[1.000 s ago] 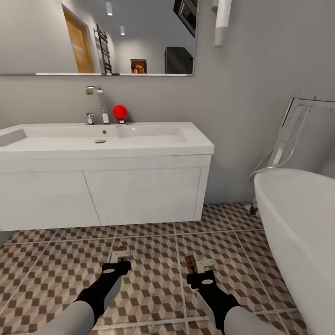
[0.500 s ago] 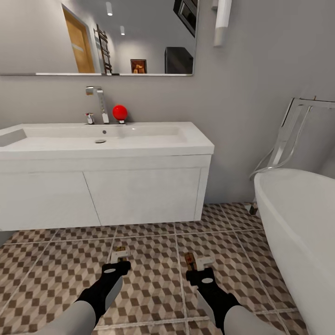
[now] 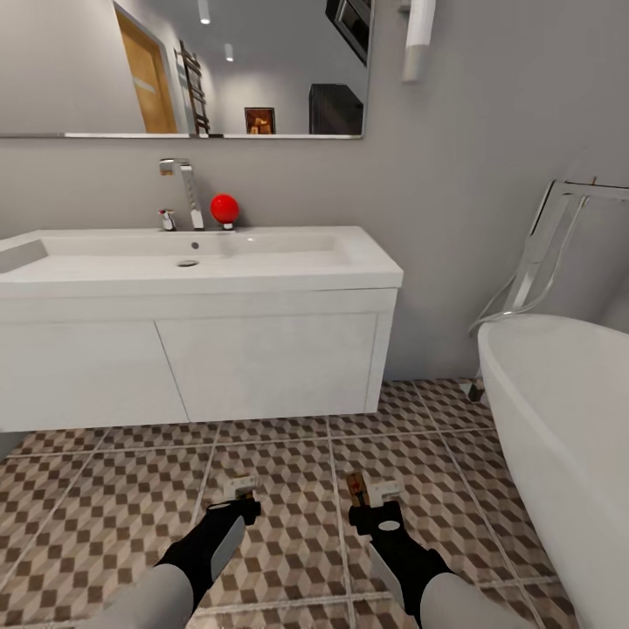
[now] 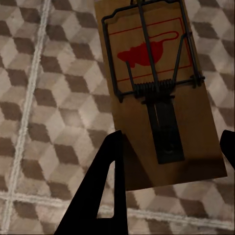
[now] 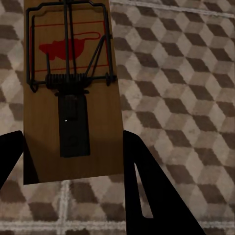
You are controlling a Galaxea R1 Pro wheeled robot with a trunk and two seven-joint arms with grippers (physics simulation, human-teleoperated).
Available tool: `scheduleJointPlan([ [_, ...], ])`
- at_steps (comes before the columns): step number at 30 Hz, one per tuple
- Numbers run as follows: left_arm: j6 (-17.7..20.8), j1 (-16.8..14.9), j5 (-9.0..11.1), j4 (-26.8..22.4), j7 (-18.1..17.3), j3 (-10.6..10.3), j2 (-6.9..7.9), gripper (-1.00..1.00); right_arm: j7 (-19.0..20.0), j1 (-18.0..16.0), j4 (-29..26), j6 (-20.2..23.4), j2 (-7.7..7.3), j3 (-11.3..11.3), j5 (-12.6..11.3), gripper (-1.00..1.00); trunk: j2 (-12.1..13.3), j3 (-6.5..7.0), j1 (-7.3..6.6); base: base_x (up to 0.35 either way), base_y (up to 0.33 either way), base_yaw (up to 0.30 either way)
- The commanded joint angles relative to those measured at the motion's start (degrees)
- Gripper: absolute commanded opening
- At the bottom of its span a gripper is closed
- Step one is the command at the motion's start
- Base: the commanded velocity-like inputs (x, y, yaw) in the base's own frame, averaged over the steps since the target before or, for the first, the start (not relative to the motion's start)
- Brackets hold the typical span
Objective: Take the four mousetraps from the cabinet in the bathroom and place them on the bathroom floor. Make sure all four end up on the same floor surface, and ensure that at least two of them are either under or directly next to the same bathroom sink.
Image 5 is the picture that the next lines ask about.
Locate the mousetrap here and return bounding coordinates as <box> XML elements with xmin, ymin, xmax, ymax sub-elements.
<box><xmin>23</xmin><ymin>0</ymin><xmax>124</xmax><ymax>185</ymax></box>

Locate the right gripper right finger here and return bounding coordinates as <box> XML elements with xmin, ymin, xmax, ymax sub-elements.
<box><xmin>123</xmin><ymin>130</ymin><xmax>206</xmax><ymax>235</ymax></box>

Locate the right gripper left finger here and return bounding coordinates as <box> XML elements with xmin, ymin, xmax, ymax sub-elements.
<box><xmin>0</xmin><ymin>130</ymin><xmax>24</xmax><ymax>188</ymax></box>

